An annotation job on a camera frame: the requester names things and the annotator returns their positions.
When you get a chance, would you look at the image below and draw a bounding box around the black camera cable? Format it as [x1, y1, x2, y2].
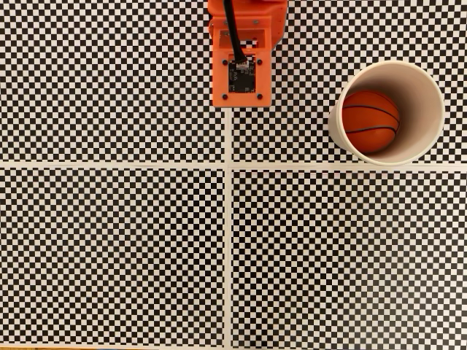
[222, 0, 251, 71]

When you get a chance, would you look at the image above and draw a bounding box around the white paper cup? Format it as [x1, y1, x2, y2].
[327, 60, 445, 167]

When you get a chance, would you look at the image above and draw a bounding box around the small orange basketball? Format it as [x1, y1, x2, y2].
[341, 90, 401, 154]

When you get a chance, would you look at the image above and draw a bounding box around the orange camera mount with board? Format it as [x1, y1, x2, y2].
[210, 16, 274, 109]

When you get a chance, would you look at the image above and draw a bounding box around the black white checkerboard paper sheet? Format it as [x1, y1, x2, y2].
[228, 166, 467, 350]
[0, 0, 229, 165]
[0, 163, 229, 348]
[228, 0, 467, 167]

